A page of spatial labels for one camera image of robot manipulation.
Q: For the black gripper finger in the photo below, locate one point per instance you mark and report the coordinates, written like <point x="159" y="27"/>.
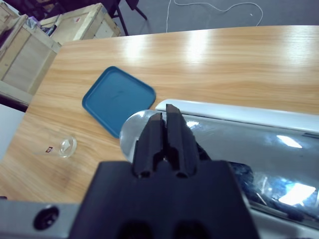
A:
<point x="149" y="139"/>
<point x="179" y="139"/>

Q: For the clear glass cup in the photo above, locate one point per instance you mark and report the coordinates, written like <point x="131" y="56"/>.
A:
<point x="66" y="148"/>

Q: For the white capsule coffee machine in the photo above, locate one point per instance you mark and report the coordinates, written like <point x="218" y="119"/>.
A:
<point x="224" y="109"/>

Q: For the teal plastic tray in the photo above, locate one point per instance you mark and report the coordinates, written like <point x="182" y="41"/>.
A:
<point x="117" y="99"/>

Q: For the black chair legs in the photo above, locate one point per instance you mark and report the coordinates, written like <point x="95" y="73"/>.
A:
<point x="124" y="17"/>

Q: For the light wooden crate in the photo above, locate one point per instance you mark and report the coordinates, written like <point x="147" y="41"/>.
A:
<point x="84" y="22"/>
<point x="25" y="57"/>

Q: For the white furniture panel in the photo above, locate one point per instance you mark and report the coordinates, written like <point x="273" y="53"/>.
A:
<point x="10" y="132"/>

